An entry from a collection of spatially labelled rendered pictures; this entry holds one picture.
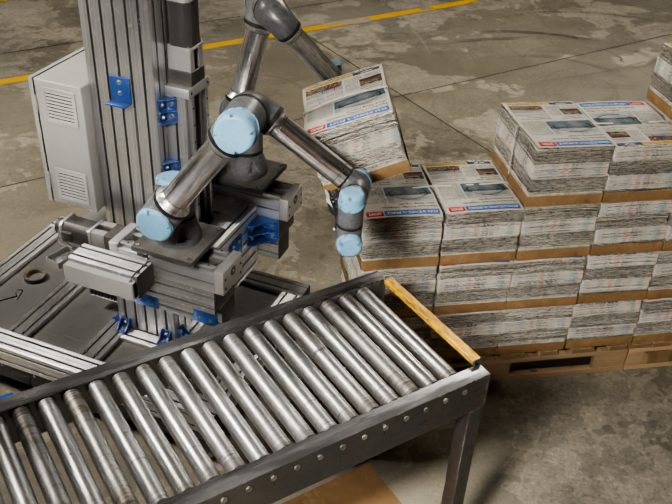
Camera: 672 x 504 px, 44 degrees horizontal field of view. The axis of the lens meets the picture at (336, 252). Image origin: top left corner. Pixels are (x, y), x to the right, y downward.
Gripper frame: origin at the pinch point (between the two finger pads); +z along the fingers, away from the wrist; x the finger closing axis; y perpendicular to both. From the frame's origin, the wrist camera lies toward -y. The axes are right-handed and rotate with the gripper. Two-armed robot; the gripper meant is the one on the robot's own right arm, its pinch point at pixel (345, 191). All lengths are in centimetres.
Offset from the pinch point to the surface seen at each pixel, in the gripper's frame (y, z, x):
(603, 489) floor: -125, -41, -54
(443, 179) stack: -28, 35, -32
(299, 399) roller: -12, -75, 21
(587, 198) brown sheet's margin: -42, 17, -78
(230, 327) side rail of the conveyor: -4, -47, 39
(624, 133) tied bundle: -28, 29, -97
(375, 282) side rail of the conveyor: -19.7, -25.2, -2.1
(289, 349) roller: -10, -56, 23
